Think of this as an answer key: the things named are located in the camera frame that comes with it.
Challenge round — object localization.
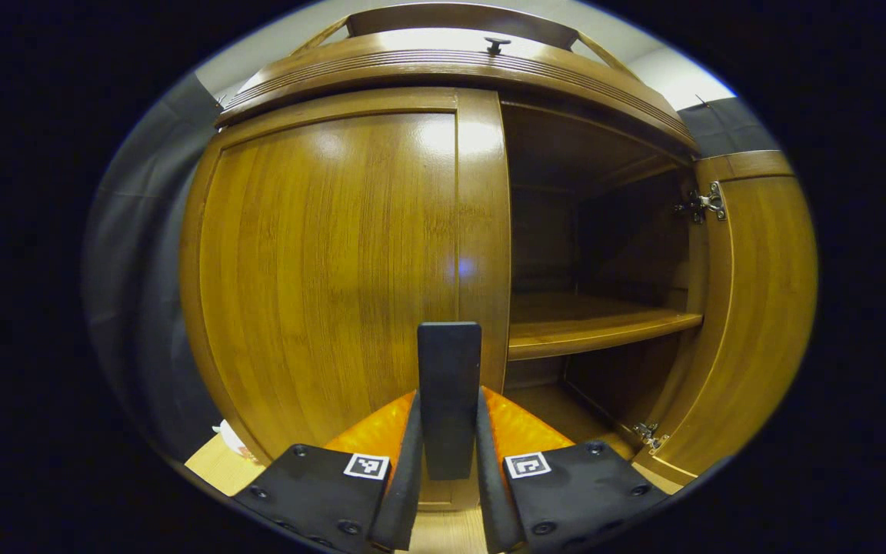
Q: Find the white plush toy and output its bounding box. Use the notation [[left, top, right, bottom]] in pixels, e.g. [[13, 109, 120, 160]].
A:
[[212, 419, 259, 462]]

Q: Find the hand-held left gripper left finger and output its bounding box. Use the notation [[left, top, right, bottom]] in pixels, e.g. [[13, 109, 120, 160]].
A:
[[231, 389, 425, 553]]

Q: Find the wooden double-door shoe cabinet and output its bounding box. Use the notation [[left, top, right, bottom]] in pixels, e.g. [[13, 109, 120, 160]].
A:
[[179, 2, 819, 512]]

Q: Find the metal door hinge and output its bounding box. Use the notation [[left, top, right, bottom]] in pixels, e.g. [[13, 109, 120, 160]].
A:
[[633, 422, 671, 452], [674, 182, 728, 225]]

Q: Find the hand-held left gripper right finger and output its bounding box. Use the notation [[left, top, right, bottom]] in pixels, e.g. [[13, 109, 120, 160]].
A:
[[476, 386, 671, 553]]

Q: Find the wooden inner shelf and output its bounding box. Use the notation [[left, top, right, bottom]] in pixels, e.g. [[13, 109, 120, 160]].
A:
[[508, 292, 704, 361]]

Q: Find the wooden cabinet door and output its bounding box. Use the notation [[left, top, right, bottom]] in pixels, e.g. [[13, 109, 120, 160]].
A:
[[631, 150, 819, 487], [179, 87, 511, 512]]

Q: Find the black door handle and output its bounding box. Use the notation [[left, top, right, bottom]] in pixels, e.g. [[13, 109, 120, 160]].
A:
[[417, 322, 483, 482]]

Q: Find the wooden cabinet drawer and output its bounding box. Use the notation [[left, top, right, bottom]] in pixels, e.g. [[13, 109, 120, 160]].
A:
[[312, 28, 613, 62]]

